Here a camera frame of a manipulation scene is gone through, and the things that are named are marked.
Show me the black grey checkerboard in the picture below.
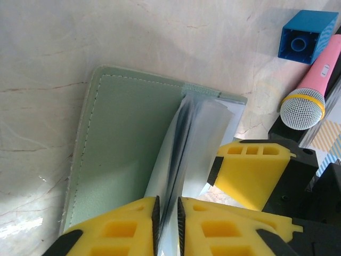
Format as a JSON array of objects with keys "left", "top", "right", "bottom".
[{"left": 267, "top": 78, "right": 341, "bottom": 174}]

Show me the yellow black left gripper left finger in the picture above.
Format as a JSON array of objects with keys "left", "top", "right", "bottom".
[{"left": 47, "top": 196, "right": 160, "bottom": 256}]

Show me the blue plastic building block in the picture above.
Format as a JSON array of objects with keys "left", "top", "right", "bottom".
[{"left": 278, "top": 10, "right": 339, "bottom": 65}]

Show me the pink toy microphone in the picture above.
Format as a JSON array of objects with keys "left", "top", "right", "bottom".
[{"left": 279, "top": 34, "right": 341, "bottom": 131}]

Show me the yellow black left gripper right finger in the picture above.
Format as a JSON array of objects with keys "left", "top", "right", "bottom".
[{"left": 177, "top": 197, "right": 304, "bottom": 256}]

